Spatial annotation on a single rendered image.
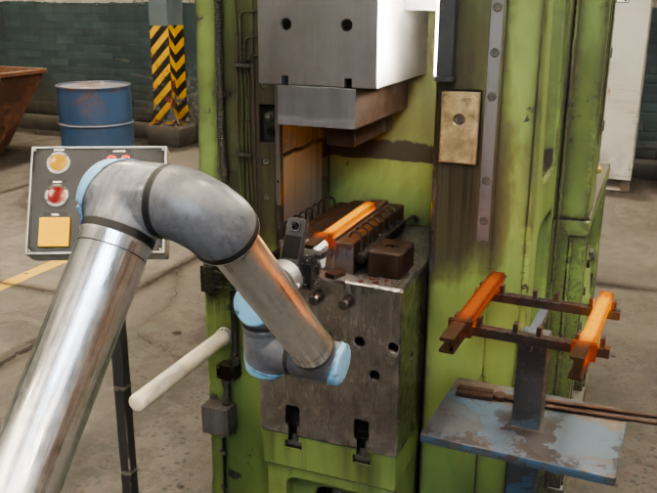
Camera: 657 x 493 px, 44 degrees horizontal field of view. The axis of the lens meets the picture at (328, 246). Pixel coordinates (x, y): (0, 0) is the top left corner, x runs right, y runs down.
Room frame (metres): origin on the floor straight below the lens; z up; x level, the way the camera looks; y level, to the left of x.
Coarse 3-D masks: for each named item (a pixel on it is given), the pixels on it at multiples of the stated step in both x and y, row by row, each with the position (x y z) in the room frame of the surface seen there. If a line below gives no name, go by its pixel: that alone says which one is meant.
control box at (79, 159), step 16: (32, 160) 2.00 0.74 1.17; (48, 160) 2.00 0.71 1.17; (80, 160) 2.01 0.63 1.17; (96, 160) 2.01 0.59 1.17; (144, 160) 2.02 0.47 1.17; (160, 160) 2.02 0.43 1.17; (32, 176) 1.98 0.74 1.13; (48, 176) 1.99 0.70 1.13; (64, 176) 1.99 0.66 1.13; (80, 176) 1.99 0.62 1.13; (32, 192) 1.96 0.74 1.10; (32, 208) 1.94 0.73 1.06; (48, 208) 1.94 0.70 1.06; (64, 208) 1.95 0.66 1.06; (32, 224) 1.92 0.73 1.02; (32, 240) 1.90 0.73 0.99; (160, 240) 1.92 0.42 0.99; (32, 256) 1.91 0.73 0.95; (48, 256) 1.91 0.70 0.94; (64, 256) 1.92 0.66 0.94; (160, 256) 1.94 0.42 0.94
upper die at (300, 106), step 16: (288, 96) 1.94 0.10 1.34; (304, 96) 1.93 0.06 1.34; (320, 96) 1.91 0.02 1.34; (336, 96) 1.90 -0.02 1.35; (352, 96) 1.88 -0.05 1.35; (368, 96) 1.96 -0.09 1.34; (384, 96) 2.08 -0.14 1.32; (400, 96) 2.20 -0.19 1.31; (288, 112) 1.94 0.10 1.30; (304, 112) 1.93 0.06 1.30; (320, 112) 1.91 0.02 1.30; (336, 112) 1.90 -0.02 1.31; (352, 112) 1.88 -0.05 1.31; (368, 112) 1.96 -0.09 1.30; (384, 112) 2.08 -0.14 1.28; (352, 128) 1.88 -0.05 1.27
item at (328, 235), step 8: (360, 208) 2.15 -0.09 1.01; (368, 208) 2.16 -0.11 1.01; (344, 216) 2.07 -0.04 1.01; (352, 216) 2.07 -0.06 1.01; (360, 216) 2.10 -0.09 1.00; (336, 224) 1.99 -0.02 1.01; (344, 224) 1.99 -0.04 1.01; (320, 232) 1.90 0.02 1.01; (328, 232) 1.92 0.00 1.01; (336, 232) 1.94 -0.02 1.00; (312, 240) 1.85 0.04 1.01; (320, 240) 1.85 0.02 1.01; (328, 240) 1.89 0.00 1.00
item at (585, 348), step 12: (600, 300) 1.62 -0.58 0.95; (600, 312) 1.55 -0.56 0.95; (588, 324) 1.49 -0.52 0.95; (600, 324) 1.49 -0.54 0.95; (588, 336) 1.42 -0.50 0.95; (576, 348) 1.35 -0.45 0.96; (588, 348) 1.35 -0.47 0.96; (576, 360) 1.31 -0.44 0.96; (588, 360) 1.38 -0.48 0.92; (576, 372) 1.31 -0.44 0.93
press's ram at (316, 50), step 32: (288, 0) 1.94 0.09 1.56; (320, 0) 1.91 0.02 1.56; (352, 0) 1.88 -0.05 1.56; (384, 0) 1.90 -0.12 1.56; (416, 0) 2.02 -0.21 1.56; (288, 32) 1.94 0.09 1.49; (320, 32) 1.91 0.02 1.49; (352, 32) 1.88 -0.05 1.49; (384, 32) 1.90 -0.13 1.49; (416, 32) 2.15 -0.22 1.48; (288, 64) 1.94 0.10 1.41; (320, 64) 1.91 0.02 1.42; (352, 64) 1.88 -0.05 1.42; (384, 64) 1.91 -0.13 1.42; (416, 64) 2.16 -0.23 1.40
